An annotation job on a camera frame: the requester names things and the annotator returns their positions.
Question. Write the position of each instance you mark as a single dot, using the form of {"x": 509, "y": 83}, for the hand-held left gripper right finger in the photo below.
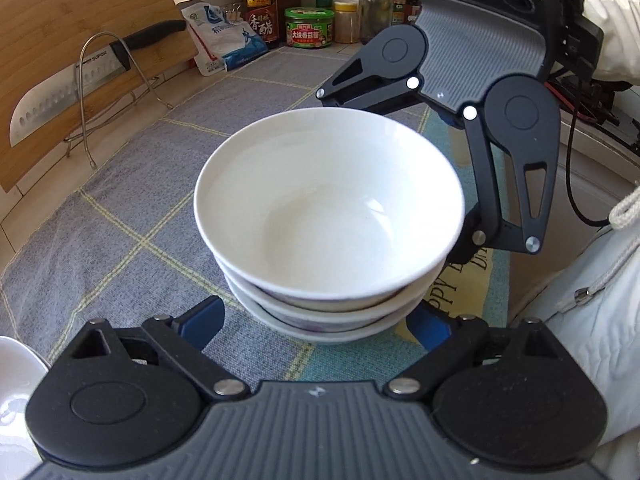
{"x": 427, "y": 330}

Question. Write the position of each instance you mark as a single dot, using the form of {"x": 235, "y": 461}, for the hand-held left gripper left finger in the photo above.
{"x": 200, "y": 322}

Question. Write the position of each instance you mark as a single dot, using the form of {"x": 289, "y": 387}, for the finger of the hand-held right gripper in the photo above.
{"x": 487, "y": 185}
{"x": 370, "y": 91}

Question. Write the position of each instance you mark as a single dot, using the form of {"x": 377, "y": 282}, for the white bowl pink flowers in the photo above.
{"x": 325, "y": 195}
{"x": 280, "y": 305}
{"x": 320, "y": 332}

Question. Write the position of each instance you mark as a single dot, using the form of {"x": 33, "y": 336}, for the white plate fruit print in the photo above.
{"x": 15, "y": 385}

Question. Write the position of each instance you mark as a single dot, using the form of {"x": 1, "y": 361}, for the person's right forearm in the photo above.
{"x": 615, "y": 30}

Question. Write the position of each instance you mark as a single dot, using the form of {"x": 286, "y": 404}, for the yellow lid spice jar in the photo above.
{"x": 346, "y": 22}

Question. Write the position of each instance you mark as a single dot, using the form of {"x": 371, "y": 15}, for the clear oil bottle red cap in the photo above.
{"x": 376, "y": 12}

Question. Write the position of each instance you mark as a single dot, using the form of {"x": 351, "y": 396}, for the green lidded jar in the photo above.
{"x": 309, "y": 30}

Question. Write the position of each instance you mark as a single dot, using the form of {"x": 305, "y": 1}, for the green cap small jar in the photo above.
{"x": 324, "y": 2}

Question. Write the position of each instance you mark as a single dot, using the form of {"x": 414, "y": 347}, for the blue grey checked towel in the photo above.
{"x": 125, "y": 240}

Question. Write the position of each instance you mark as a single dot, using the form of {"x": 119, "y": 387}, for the dark vinegar bottle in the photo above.
{"x": 260, "y": 15}

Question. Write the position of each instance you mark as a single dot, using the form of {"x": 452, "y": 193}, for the white blue salt bag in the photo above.
{"x": 235, "y": 42}

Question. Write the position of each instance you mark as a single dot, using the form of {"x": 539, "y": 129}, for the person's white jacket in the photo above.
{"x": 590, "y": 360}

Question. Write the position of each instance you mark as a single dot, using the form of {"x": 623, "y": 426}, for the bamboo cutting board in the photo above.
{"x": 75, "y": 5}

